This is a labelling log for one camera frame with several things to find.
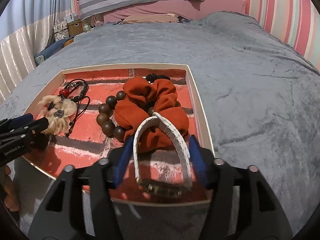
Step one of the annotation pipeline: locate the brown wooden bead bracelet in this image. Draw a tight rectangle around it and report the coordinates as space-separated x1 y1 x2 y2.
95 90 182 143

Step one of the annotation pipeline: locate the white strap wristwatch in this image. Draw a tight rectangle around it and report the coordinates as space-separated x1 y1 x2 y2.
133 112 193 198

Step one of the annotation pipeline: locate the orange fabric scrunchie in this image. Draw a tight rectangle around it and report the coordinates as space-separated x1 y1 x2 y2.
114 77 189 139

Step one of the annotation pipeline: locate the black tie with red cherries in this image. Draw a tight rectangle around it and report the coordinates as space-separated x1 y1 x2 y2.
59 89 70 99

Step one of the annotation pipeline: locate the brick-pattern jewelry tray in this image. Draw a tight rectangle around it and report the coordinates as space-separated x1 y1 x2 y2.
24 63 214 206

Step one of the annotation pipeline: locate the person's left hand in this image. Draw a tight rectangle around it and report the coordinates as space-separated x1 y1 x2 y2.
4 165 21 212

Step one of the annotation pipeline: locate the cream pleated curtain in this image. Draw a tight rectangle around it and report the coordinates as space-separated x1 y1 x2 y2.
1 9 71 102

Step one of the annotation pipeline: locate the blue cushioned bedside bench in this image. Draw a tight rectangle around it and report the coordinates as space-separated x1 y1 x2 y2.
34 36 74 66

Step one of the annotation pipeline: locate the black beaded scrunchie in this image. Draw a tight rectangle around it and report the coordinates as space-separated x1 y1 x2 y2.
145 73 170 83

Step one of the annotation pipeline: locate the grey plush bed blanket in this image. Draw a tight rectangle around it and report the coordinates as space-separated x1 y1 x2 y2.
1 12 319 233

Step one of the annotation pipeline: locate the brown cardboard storage box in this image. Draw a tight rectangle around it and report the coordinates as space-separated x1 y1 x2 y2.
67 20 84 36

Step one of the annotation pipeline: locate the beige folded cloth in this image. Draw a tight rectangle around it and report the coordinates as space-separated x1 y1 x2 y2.
119 14 185 24

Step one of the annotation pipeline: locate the pink bed headboard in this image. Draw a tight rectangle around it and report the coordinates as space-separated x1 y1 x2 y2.
103 0 245 23

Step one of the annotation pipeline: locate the black leather braided bracelet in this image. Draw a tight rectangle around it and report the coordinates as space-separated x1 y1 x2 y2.
60 78 91 138

